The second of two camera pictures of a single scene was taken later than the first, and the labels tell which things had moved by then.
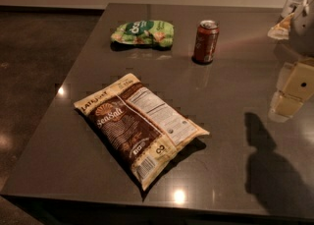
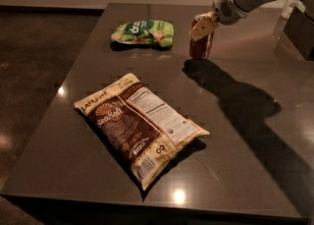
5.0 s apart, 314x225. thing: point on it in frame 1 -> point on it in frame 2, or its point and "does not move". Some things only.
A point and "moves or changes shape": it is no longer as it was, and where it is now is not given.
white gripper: [303, 32] -> [227, 10]
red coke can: [206, 41] moves or changes shape
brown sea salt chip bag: [143, 131] does not move
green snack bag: [144, 32] does not move
